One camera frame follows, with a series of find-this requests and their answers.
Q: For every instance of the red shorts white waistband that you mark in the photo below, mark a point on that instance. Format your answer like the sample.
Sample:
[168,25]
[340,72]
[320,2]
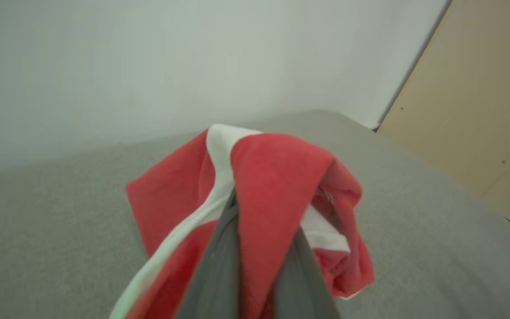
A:
[272,186]

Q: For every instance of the grey fabric sofa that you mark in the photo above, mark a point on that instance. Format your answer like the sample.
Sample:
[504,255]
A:
[60,230]

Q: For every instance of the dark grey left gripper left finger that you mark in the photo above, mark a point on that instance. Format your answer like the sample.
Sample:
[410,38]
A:
[215,283]

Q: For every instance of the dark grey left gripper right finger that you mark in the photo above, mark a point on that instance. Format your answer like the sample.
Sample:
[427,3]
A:
[301,292]

